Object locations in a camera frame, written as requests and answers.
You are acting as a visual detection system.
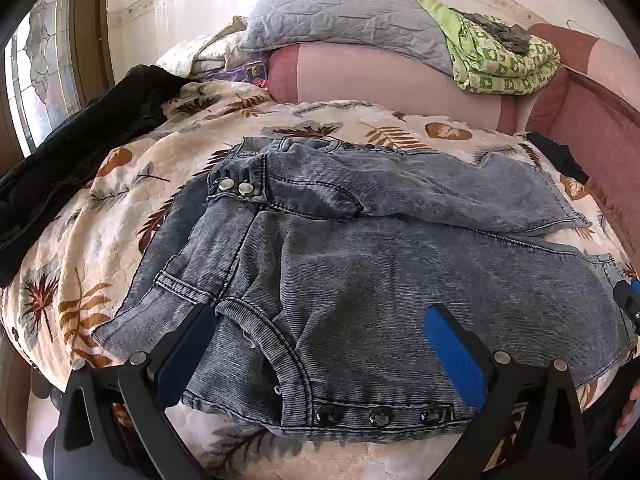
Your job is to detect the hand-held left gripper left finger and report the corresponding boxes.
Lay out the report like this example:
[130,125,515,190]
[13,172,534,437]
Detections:
[52,304,218,480]

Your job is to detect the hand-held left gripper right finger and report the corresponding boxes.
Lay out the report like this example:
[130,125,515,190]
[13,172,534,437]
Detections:
[422,304,589,480]

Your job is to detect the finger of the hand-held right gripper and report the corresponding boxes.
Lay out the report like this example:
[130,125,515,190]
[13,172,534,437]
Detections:
[613,280,640,333]

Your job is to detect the grey-blue denim pants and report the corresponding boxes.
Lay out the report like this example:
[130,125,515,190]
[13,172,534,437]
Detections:
[97,139,638,443]

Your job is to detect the person's right hand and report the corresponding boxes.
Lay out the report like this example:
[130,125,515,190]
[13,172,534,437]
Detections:
[616,379,640,437]

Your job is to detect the person's dark clothing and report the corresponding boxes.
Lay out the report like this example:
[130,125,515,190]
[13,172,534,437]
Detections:
[582,370,640,480]

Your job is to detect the small black cloth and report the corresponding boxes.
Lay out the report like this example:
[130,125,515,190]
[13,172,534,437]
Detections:
[525,131,591,186]

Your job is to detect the leaf printed blanket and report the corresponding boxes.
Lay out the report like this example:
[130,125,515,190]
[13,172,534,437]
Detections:
[0,80,640,480]

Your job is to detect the pink padded headboard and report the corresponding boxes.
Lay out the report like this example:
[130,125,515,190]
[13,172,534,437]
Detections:
[500,22,640,261]

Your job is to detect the black garment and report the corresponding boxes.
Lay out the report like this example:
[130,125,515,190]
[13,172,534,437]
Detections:
[0,64,183,288]

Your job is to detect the green patterned cloth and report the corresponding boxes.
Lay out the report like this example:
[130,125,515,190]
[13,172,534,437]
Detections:
[415,0,562,96]

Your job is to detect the pink bolster cushion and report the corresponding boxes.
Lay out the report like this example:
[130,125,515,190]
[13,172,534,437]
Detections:
[267,42,506,133]

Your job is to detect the purple packet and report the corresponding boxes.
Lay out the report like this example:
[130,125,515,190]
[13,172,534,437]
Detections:
[212,61,271,88]

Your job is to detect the white folded cloth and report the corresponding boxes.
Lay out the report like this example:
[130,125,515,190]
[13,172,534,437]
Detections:
[156,15,251,81]

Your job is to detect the dark grey crumpled cloth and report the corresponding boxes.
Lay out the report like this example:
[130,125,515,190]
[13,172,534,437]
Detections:
[447,7,532,53]

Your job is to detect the stained glass window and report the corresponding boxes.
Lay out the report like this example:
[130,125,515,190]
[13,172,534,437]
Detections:
[0,0,108,161]

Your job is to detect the grey quilted pillow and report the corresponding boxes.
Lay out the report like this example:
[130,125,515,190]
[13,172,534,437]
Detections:
[240,0,456,73]

